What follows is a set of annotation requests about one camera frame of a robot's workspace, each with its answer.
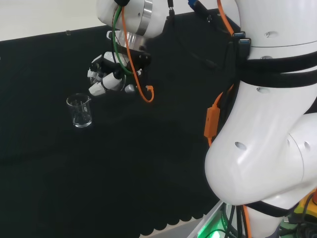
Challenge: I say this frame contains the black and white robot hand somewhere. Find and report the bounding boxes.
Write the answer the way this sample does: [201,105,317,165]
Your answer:
[86,48,152,98]

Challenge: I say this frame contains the clear glass beaker with graduations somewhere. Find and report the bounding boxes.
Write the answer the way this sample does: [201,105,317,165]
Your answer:
[66,93,93,128]

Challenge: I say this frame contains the black bench cloth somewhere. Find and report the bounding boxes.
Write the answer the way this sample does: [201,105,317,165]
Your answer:
[0,9,240,238]

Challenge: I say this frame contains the blue USB plugs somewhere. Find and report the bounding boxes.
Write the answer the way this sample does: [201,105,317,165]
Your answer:
[232,31,253,47]

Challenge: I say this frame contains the yellow stop button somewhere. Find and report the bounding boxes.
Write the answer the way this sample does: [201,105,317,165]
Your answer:
[293,187,317,225]

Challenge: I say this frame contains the orange cable with hooked end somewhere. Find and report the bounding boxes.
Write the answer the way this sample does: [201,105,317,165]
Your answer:
[120,4,155,103]

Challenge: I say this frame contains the green cable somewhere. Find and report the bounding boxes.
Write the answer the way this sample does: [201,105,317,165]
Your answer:
[111,5,135,75]

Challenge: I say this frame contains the black cable with plug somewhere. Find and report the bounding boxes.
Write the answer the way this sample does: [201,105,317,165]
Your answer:
[167,0,219,70]

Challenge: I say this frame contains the orange inline cable box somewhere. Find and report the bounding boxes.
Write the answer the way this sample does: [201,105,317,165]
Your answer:
[204,92,221,147]

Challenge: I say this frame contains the orange cable on arm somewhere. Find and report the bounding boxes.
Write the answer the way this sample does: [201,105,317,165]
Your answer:
[216,0,235,36]

